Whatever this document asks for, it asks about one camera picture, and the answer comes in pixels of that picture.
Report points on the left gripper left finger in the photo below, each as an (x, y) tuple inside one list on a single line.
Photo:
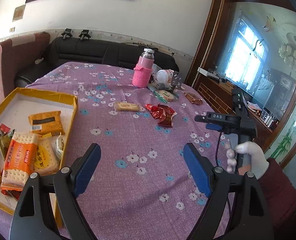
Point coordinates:
[(33, 217)]

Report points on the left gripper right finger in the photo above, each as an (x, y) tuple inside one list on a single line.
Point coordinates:
[(249, 217)]

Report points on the orange soda cracker pack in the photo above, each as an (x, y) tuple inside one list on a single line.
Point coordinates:
[(19, 162)]

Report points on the dark red snack wrapper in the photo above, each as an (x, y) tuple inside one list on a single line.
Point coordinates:
[(165, 119)]

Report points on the white green candy wrapper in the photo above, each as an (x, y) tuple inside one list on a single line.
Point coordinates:
[(59, 146)]

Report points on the orange snack packet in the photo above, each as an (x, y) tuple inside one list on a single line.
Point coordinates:
[(46, 122)]

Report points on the green olive snack packet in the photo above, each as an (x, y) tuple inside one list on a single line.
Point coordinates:
[(5, 142)]

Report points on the dark red sleeved forearm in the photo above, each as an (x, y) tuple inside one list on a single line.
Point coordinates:
[(280, 195)]

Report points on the white gloved right hand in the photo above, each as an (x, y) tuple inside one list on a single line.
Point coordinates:
[(259, 164)]

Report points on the brown chocolate wrapper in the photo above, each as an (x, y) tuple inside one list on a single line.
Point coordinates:
[(192, 98)]

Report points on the yellow cracker pack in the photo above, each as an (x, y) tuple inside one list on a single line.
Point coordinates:
[(46, 162)]

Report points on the black perforated phone stand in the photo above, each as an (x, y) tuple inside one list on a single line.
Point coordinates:
[(176, 81)]

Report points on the green labelled biscuit bag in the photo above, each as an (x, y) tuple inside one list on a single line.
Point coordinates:
[(165, 96)]

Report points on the red gold candy wrapper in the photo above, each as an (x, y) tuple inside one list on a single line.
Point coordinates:
[(158, 113)]

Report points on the dark clear plastic bag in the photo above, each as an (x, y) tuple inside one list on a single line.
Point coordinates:
[(154, 86)]

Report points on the wooden mirror cabinet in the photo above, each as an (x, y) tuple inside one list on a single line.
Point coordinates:
[(251, 45)]

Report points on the white plastic jar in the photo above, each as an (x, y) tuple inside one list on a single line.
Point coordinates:
[(164, 76)]

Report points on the small red candy wrapper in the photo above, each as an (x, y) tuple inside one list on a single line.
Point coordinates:
[(151, 108)]

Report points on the yellow cardboard box tray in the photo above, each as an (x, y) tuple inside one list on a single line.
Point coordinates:
[(14, 112)]

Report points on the pink knit-sleeved thermos bottle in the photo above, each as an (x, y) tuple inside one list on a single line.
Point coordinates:
[(143, 68)]

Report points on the purple floral tablecloth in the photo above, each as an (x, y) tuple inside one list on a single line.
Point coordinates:
[(142, 188)]

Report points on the clear wrapped biscuit bar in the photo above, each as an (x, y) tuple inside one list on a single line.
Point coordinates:
[(126, 107)]

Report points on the dark red armchair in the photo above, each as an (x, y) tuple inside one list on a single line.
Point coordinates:
[(22, 61)]

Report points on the black leather sofa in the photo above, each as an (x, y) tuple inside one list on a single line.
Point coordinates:
[(61, 51)]

